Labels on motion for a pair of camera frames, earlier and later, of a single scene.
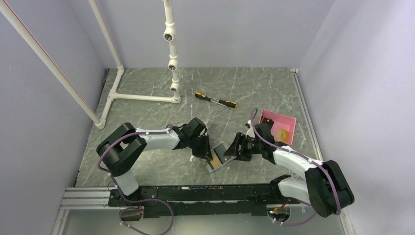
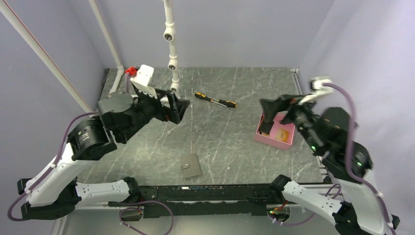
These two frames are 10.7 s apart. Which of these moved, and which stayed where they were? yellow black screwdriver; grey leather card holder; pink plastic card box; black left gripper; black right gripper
Moved: black left gripper; grey leather card holder; black right gripper
Stayed: pink plastic card box; yellow black screwdriver
